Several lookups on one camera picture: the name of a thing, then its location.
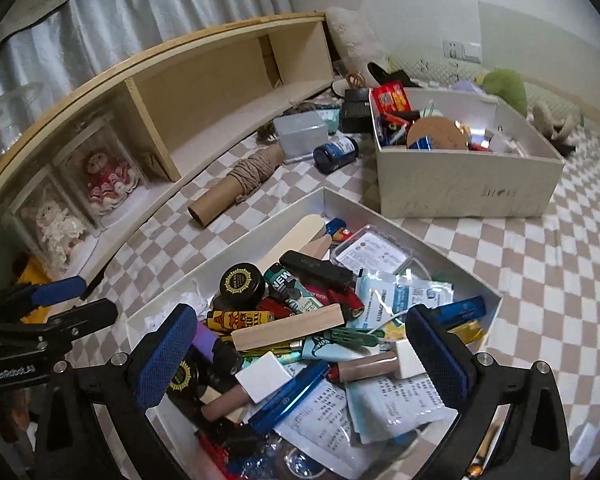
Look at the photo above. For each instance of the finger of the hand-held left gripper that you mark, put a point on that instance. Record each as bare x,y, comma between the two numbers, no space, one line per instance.
80,316
60,290

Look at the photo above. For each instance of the green printed tube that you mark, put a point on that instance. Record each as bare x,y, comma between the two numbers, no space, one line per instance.
292,292

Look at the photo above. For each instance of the display box with white doll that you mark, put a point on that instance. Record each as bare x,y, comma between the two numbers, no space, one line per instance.
55,225

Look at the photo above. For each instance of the beige twine bundle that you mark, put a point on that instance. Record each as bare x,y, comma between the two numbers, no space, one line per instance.
252,172

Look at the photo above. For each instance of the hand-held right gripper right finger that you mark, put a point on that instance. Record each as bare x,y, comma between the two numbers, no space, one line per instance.
437,355

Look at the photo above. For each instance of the display box with red doll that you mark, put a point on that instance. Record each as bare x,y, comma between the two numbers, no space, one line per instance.
105,175

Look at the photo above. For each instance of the purple plush toy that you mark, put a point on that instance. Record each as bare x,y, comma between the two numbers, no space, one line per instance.
465,86

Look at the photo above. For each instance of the pink wooden cylinder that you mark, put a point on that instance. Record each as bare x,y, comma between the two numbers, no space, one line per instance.
225,402
365,366

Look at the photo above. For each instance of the translucent plastic box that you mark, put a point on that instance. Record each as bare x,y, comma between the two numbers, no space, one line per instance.
300,132

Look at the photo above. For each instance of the black pouch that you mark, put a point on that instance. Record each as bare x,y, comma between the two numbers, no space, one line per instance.
355,110

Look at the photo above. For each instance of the dark blue bottle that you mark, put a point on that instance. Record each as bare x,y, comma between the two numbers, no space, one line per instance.
335,154

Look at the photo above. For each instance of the pale wooden block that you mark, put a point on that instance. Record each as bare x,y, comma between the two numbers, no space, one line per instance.
287,330

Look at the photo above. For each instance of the white printed paper packet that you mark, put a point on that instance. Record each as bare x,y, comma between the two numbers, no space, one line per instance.
400,402

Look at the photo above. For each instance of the white eraser block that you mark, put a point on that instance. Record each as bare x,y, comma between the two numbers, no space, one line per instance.
262,375

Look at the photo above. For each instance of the pale flat wooden stick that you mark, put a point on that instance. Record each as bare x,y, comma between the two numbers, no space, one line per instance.
295,240

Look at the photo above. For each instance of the green plush toy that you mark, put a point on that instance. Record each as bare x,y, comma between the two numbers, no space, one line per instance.
505,87

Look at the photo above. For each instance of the purple lighter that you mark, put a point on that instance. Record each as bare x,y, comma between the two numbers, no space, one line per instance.
205,340

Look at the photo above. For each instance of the face mask packet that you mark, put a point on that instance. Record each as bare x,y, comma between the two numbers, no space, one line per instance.
405,297

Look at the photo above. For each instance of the long black lighter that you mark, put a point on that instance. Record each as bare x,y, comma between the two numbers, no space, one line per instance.
315,267

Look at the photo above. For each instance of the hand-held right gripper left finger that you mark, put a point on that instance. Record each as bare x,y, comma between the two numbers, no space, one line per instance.
166,360

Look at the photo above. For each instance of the clear plastic case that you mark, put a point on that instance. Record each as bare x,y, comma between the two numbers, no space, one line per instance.
372,255

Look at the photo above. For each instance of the checked bed sheet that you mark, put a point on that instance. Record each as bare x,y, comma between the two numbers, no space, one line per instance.
540,280

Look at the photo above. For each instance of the black jar with gold label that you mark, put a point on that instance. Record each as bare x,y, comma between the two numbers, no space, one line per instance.
240,282
181,379

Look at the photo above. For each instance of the white headboard panel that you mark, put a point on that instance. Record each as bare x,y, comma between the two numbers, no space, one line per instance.
540,30

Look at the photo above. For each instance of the white fluffy plush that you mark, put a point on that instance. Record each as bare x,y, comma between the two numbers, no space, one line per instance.
352,40

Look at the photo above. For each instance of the wall socket plate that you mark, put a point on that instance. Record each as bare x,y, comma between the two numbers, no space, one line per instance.
461,51

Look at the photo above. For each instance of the beige plush toy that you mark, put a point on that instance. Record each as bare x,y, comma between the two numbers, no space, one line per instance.
552,122

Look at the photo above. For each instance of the deep white storage box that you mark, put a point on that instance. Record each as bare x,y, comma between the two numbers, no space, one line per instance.
460,185

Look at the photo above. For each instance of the brown flat wooden stick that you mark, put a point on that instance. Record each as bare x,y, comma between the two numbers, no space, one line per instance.
316,249

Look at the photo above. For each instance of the grey curtain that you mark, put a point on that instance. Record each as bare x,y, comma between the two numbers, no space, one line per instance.
105,10

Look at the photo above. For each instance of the yellow packet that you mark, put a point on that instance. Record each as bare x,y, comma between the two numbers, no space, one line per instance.
32,285

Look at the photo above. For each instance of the black cloth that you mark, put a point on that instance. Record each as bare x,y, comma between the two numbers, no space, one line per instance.
390,76

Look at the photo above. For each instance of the cardboard tube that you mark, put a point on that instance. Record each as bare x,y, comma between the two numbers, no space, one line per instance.
210,205

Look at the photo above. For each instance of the small white block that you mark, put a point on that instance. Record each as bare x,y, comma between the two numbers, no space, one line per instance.
410,360

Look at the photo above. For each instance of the teal packet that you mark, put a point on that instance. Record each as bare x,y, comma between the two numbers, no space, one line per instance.
330,119

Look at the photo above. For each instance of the red snack packet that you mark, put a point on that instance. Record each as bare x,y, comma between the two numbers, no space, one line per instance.
390,99

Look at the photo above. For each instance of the shiny blue pen case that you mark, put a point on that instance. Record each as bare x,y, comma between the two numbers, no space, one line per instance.
290,400

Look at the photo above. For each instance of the shallow white cardboard tray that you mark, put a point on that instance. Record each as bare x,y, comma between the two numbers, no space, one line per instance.
230,260

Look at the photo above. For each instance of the long wooden shelf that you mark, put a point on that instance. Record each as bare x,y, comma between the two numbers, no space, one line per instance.
195,90

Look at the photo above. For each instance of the red lighter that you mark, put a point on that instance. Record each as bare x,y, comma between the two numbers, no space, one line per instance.
342,301

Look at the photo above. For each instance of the yellow printed lighter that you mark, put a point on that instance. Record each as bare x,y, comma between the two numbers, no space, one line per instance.
240,319

